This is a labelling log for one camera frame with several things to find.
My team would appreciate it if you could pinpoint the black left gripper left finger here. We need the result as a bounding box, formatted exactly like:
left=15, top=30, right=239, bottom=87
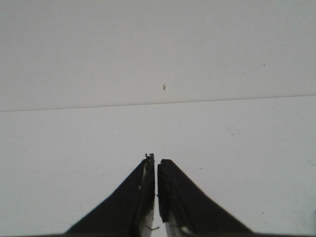
left=66, top=154, right=155, bottom=234

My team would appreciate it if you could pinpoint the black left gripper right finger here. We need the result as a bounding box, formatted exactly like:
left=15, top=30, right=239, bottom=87
left=158, top=159, right=253, bottom=233

